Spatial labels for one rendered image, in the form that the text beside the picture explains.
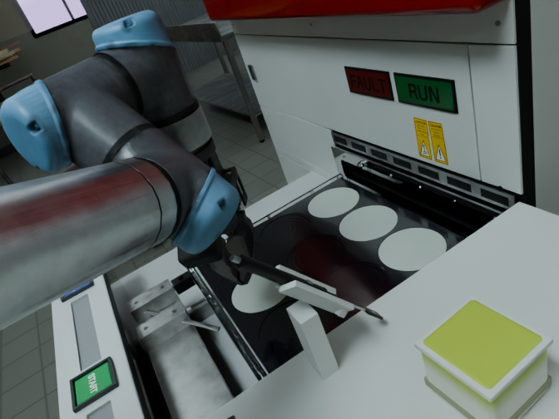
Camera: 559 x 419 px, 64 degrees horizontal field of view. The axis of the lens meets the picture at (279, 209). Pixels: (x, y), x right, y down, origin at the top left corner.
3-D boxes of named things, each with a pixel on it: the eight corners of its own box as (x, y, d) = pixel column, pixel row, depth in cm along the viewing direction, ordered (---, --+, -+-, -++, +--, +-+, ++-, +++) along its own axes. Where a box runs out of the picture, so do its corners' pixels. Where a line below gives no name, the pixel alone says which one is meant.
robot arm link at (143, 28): (67, 40, 46) (129, 13, 51) (119, 135, 52) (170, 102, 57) (109, 27, 41) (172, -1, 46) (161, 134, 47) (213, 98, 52)
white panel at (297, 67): (283, 149, 134) (235, 11, 114) (537, 273, 67) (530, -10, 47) (274, 154, 133) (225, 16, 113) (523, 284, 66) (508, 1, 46)
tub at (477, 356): (477, 342, 44) (471, 292, 41) (555, 390, 38) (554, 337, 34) (423, 390, 42) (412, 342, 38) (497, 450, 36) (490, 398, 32)
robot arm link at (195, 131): (192, 118, 48) (125, 139, 50) (209, 155, 50) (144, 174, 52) (205, 96, 54) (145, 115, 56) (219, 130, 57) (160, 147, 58)
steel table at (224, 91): (260, 145, 362) (214, 22, 314) (184, 114, 510) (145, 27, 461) (326, 108, 384) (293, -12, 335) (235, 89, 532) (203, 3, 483)
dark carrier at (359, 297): (341, 179, 93) (340, 176, 93) (477, 247, 65) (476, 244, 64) (195, 264, 84) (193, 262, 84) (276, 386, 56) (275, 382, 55)
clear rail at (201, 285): (191, 263, 86) (189, 258, 85) (283, 399, 55) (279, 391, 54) (185, 268, 85) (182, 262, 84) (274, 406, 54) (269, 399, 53)
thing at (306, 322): (348, 331, 50) (317, 239, 43) (370, 352, 47) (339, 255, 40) (304, 362, 49) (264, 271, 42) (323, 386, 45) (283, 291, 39)
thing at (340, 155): (346, 179, 102) (336, 142, 97) (521, 264, 66) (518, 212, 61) (340, 183, 101) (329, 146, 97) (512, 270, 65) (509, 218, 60)
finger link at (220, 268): (247, 263, 68) (225, 213, 63) (244, 289, 63) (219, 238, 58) (228, 267, 68) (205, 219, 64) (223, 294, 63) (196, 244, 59)
